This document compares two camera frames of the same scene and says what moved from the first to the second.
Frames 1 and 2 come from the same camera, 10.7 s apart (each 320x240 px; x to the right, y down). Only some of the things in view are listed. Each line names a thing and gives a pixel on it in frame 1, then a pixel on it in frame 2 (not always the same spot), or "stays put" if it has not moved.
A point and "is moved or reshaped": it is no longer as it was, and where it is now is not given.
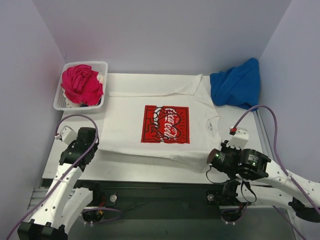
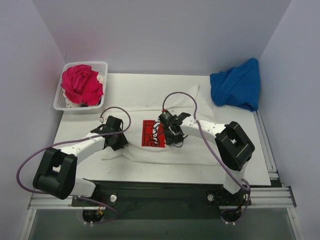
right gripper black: (225, 149) -> (172, 135)
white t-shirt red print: (166, 117) is moved or reshaped
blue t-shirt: (238, 86) stays put
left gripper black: (88, 136) -> (116, 140)
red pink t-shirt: (81, 84) stays put
